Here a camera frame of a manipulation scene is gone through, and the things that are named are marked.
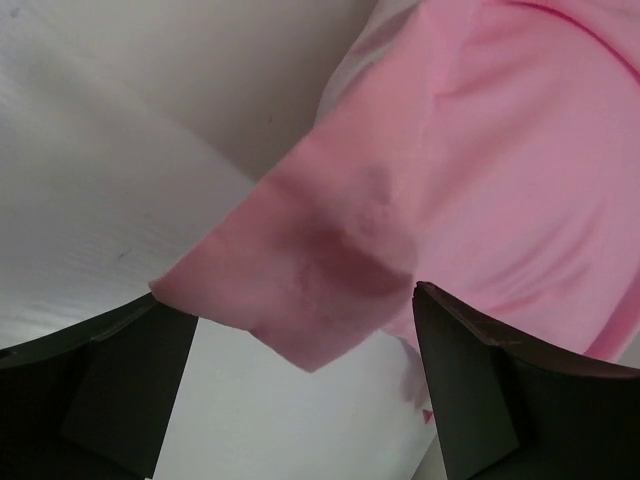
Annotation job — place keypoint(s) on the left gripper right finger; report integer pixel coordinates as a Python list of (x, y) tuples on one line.
[(508, 405)]

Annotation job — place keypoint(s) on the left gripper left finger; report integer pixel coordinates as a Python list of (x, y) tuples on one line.
[(94, 400)]

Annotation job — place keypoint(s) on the pink satin pillowcase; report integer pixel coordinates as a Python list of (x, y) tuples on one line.
[(492, 150)]

